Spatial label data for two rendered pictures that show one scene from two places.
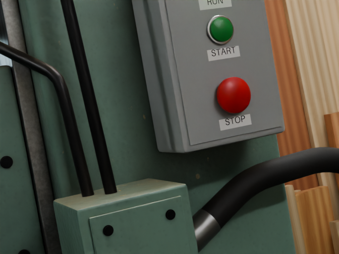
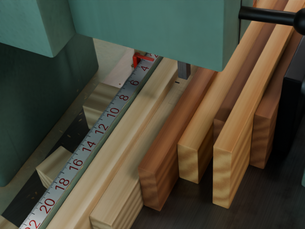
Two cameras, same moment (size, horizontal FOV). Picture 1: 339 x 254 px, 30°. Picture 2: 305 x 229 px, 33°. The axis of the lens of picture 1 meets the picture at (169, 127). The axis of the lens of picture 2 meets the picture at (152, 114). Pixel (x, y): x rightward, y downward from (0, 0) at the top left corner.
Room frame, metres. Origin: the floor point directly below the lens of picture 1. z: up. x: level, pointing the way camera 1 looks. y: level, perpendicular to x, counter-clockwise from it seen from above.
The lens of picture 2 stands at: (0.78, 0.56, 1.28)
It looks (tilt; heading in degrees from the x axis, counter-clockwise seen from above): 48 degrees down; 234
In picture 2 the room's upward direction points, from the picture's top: 7 degrees counter-clockwise
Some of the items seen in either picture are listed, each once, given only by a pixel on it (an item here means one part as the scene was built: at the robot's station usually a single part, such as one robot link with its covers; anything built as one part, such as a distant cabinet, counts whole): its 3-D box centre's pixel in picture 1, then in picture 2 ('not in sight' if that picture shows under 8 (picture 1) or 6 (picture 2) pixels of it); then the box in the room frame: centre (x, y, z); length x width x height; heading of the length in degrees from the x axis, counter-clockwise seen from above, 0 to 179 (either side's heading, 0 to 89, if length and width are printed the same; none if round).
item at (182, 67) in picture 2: not in sight; (183, 55); (0.56, 0.31, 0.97); 0.01 x 0.01 x 0.05; 23
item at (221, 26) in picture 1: (221, 29); not in sight; (0.52, -0.06, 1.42); 0.02 x 0.01 x 0.02; 113
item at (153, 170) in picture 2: not in sight; (205, 92); (0.55, 0.32, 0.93); 0.24 x 0.02 x 0.06; 23
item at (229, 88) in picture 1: (233, 94); not in sight; (0.52, -0.06, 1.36); 0.03 x 0.01 x 0.03; 113
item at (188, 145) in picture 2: not in sight; (235, 76); (0.51, 0.32, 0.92); 0.23 x 0.02 x 0.05; 23
